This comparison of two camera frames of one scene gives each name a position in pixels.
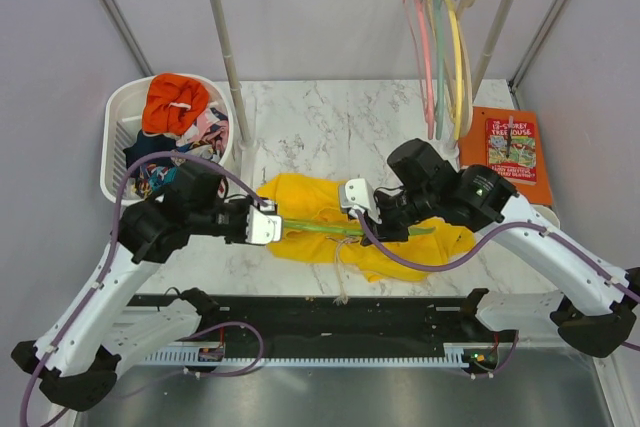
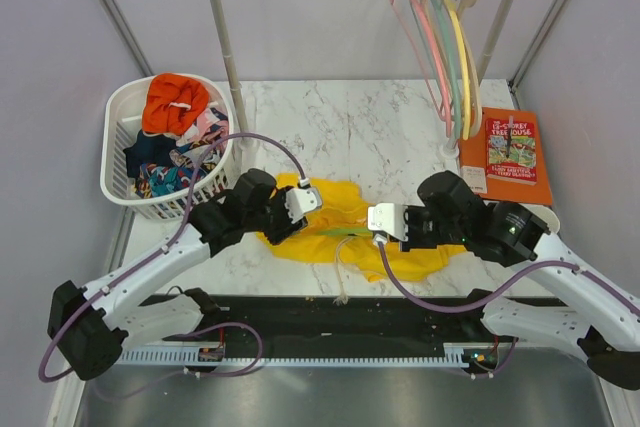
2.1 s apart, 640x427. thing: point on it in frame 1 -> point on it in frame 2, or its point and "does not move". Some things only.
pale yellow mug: x=548 y=214 does not move
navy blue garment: x=148 y=145 does not move
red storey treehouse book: x=520 y=165 does not move
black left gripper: x=244 y=203 -> x=287 y=228
